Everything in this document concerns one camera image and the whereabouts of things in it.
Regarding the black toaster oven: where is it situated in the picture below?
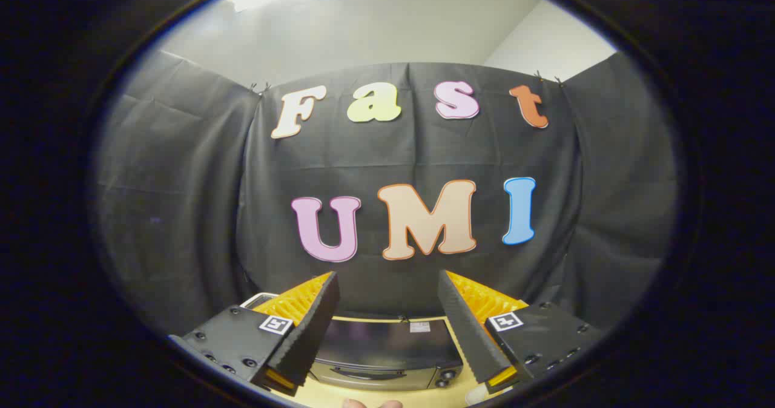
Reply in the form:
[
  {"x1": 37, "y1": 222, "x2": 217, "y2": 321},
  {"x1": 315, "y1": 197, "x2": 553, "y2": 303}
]
[{"x1": 306, "y1": 317, "x2": 466, "y2": 392}]

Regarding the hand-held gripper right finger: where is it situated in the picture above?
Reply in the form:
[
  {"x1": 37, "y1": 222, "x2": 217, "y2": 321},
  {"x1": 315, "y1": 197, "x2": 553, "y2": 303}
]
[{"x1": 437, "y1": 270, "x2": 603, "y2": 396}]

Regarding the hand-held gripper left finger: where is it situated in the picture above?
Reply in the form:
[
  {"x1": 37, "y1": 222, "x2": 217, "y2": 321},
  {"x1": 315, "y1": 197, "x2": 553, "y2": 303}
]
[{"x1": 170, "y1": 271, "x2": 341, "y2": 396}]

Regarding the white curved rim object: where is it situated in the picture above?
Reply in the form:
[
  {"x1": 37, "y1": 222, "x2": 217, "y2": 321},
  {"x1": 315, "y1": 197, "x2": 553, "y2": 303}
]
[{"x1": 240, "y1": 292, "x2": 280, "y2": 309}]

